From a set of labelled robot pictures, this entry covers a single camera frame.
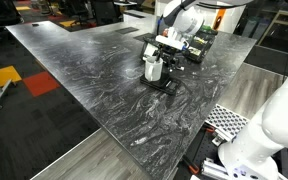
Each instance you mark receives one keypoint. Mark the black digital scale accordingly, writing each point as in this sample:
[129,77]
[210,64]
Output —
[162,83]

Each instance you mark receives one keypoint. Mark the small black flat object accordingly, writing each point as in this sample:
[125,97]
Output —
[35,24]

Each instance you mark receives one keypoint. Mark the aluminium profile rail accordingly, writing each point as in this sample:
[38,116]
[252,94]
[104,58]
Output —
[214,170]

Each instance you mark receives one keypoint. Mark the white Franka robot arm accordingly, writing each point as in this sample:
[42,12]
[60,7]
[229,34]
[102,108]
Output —
[277,126]

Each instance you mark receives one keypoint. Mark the black chair in background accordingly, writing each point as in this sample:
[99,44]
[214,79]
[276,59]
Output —
[105,11]

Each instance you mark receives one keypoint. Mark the perforated metal plate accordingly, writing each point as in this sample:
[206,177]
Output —
[227,120]

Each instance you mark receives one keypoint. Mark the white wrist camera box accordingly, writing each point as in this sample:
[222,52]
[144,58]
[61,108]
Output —
[172,40]

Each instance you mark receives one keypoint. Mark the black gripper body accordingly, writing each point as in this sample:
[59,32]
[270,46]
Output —
[170,52]

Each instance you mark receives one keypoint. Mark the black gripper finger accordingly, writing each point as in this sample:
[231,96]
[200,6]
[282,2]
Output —
[177,66]
[159,58]

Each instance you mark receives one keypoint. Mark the white ceramic mug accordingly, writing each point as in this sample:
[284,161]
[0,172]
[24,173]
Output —
[153,70]

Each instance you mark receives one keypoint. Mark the black stick in mug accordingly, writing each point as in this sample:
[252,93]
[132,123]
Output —
[154,58]

